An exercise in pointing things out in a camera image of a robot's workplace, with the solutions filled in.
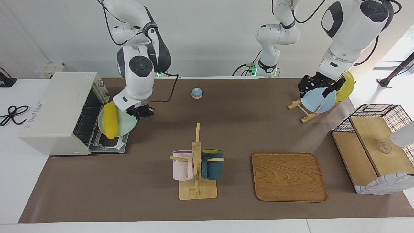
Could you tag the white rounded fixture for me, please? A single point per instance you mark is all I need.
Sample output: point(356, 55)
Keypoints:
point(404, 134)

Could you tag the brown wooden tray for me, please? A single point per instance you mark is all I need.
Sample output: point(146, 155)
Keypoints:
point(289, 178)

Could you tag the pink mug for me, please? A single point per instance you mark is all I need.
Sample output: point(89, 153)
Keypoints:
point(181, 168)

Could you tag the black clamp base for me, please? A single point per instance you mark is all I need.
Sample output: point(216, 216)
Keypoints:
point(6, 82)

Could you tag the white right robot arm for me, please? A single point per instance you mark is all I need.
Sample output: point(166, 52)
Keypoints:
point(139, 81)

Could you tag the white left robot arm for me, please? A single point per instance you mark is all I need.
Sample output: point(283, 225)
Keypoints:
point(349, 32)

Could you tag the yellow corn cob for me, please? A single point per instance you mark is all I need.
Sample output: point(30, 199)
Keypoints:
point(110, 121)

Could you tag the pale green plate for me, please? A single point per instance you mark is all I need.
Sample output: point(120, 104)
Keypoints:
point(126, 126)

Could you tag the yellow plate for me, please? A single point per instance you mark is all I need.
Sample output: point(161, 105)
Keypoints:
point(347, 89)

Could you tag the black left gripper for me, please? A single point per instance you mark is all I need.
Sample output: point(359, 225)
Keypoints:
point(320, 81)

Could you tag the small clear glass dish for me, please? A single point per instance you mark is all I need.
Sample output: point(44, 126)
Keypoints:
point(385, 148)

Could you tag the dark blue mug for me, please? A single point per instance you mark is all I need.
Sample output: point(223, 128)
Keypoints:
point(212, 168)

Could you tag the light blue plate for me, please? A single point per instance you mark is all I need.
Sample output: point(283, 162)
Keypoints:
point(312, 101)

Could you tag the wooden plate rack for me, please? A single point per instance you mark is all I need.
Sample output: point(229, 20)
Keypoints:
point(309, 118)

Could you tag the white socket box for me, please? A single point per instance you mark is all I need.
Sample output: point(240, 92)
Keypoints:
point(48, 69)

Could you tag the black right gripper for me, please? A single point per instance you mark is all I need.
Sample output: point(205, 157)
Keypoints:
point(144, 110)

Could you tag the wooden mug rack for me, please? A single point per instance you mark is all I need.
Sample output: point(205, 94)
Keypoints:
point(197, 192)

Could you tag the oven door with glass window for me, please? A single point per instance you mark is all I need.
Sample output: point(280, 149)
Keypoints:
point(110, 147)

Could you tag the white checked cloth liner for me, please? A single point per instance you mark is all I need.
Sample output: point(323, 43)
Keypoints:
point(381, 186)

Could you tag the small blue call bell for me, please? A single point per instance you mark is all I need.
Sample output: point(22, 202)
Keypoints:
point(196, 93)

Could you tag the black stand pole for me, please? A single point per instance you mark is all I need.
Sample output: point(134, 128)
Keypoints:
point(393, 73)

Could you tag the white toaster oven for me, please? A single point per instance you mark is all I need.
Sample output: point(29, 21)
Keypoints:
point(55, 110)

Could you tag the brown table mat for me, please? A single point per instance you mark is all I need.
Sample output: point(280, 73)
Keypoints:
point(129, 181)

